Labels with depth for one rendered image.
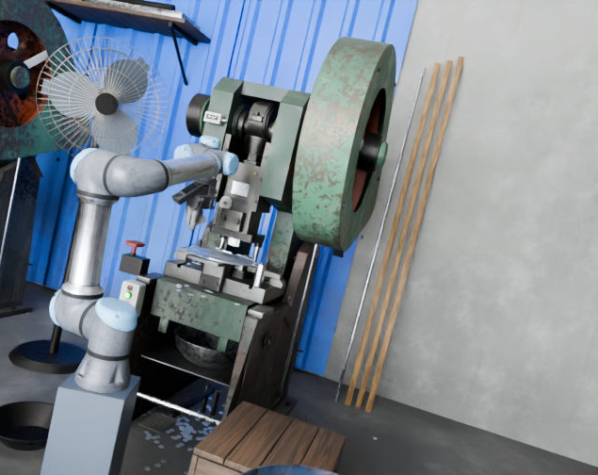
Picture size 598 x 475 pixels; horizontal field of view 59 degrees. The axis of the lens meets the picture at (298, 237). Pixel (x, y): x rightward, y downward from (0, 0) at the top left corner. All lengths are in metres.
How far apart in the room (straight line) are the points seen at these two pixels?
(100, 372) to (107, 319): 0.15
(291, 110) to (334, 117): 0.37
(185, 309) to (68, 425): 0.70
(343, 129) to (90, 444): 1.19
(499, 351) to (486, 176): 1.03
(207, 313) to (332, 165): 0.77
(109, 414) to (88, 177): 0.65
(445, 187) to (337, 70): 1.58
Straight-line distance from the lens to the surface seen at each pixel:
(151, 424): 2.10
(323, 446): 1.78
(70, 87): 2.69
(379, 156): 2.09
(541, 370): 3.42
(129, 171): 1.48
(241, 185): 2.17
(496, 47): 3.44
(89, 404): 1.59
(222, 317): 2.06
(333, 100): 1.79
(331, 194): 1.79
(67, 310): 1.64
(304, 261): 2.44
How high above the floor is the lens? 1.11
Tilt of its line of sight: 5 degrees down
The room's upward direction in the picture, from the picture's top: 14 degrees clockwise
